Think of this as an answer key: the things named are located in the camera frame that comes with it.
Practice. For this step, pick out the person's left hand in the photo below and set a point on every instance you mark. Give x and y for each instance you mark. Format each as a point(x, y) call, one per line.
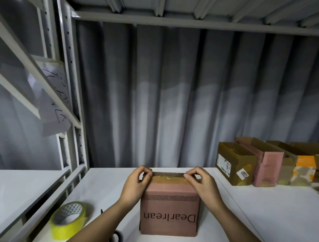
point(132, 188)

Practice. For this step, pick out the person's right hand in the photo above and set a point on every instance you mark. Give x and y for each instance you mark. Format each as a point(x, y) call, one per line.
point(207, 189)

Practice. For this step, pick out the brown box with 7020 sticker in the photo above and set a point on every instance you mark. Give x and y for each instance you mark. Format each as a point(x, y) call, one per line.
point(234, 164)

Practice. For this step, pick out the pink lettered cardboard box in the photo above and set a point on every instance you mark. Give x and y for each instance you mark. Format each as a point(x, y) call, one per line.
point(266, 167)
point(169, 209)

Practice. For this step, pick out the black scissors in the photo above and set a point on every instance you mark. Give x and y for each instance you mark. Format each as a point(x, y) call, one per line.
point(117, 235)

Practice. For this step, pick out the yellow tape roll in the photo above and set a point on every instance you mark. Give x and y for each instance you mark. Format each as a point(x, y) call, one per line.
point(67, 222)

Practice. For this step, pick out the small brown labelled carton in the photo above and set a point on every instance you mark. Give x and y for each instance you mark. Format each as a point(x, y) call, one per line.
point(288, 167)

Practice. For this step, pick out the printed brown cardboard box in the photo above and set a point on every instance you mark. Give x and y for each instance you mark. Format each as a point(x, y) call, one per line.
point(309, 148)

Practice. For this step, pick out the person's left forearm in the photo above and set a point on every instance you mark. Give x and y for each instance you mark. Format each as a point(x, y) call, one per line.
point(99, 227)

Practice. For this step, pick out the handwritten paper sheet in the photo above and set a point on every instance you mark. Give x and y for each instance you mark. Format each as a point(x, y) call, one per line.
point(55, 82)
point(55, 119)

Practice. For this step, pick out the white metal shelf rack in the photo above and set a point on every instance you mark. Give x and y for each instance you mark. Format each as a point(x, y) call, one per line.
point(72, 99)

